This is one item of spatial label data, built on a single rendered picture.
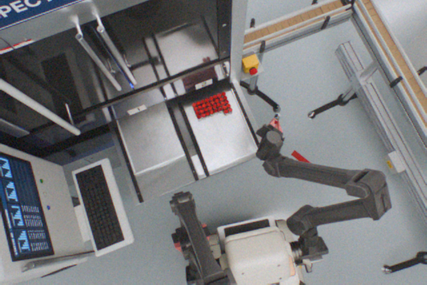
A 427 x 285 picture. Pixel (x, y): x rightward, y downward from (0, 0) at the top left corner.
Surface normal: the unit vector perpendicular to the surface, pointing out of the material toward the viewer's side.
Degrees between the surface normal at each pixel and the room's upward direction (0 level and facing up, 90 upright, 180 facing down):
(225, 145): 0
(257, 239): 43
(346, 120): 0
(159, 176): 0
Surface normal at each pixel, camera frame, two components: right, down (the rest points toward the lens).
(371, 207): -0.76, 0.37
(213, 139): -0.03, -0.25
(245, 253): -0.16, -0.83
